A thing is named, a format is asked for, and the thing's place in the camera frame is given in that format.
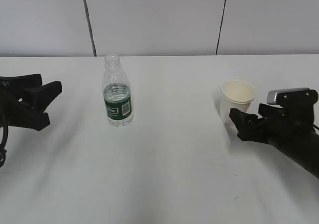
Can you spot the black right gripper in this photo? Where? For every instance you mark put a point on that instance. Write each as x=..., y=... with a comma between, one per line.
x=289, y=125

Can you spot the clear water bottle green label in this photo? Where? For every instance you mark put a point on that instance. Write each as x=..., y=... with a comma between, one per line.
x=116, y=92

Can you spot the white paper cup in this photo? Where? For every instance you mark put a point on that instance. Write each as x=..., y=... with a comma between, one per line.
x=235, y=94

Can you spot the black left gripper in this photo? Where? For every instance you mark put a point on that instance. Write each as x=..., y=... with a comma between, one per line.
x=19, y=93

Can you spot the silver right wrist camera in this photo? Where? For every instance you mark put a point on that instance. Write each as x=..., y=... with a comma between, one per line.
x=273, y=95

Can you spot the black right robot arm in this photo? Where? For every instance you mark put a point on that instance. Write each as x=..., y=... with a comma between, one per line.
x=307, y=158

